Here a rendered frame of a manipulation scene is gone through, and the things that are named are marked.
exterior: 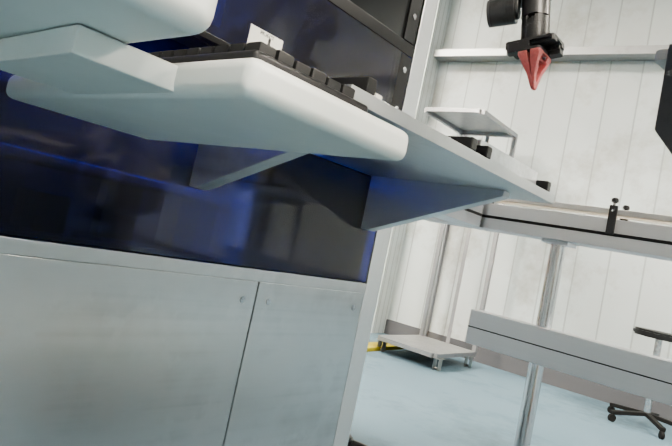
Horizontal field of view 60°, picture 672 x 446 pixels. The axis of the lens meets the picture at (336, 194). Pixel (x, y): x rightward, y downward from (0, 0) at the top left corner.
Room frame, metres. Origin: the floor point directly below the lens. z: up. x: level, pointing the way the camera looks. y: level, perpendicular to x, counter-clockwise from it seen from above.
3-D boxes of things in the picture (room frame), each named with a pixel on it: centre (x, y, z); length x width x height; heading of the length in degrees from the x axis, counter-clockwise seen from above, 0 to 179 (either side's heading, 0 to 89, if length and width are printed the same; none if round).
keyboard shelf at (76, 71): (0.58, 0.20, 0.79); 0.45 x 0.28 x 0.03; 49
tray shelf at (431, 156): (1.11, -0.04, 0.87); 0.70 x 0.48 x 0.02; 139
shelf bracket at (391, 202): (1.29, -0.21, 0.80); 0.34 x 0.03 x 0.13; 49
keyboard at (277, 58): (0.60, 0.18, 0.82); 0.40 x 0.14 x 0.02; 48
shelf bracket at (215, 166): (0.92, 0.12, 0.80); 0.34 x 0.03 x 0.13; 49
